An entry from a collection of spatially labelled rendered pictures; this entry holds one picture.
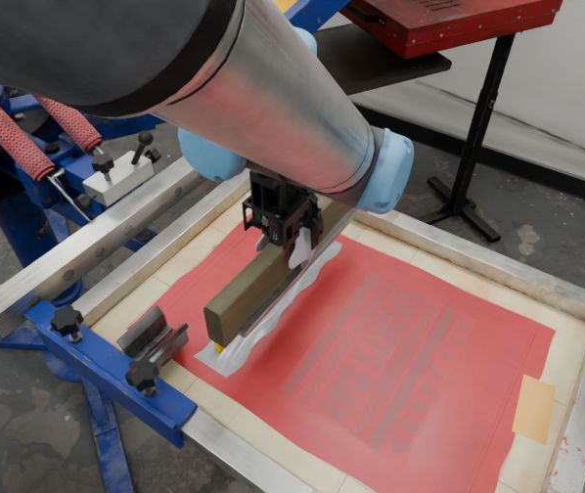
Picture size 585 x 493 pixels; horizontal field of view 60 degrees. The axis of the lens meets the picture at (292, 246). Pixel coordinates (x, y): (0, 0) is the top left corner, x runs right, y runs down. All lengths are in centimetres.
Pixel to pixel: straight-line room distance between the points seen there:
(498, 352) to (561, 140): 202
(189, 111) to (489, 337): 77
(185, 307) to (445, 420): 47
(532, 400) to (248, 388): 43
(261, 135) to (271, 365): 61
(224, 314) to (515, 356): 49
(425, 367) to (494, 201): 197
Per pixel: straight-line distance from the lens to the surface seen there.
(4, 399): 215
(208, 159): 50
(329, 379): 83
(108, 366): 83
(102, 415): 188
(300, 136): 29
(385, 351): 87
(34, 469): 197
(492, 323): 95
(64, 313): 84
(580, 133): 280
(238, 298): 69
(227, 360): 84
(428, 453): 80
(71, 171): 114
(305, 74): 27
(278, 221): 66
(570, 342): 98
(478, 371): 89
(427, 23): 157
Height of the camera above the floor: 167
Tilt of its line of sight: 46 degrees down
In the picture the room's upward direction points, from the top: straight up
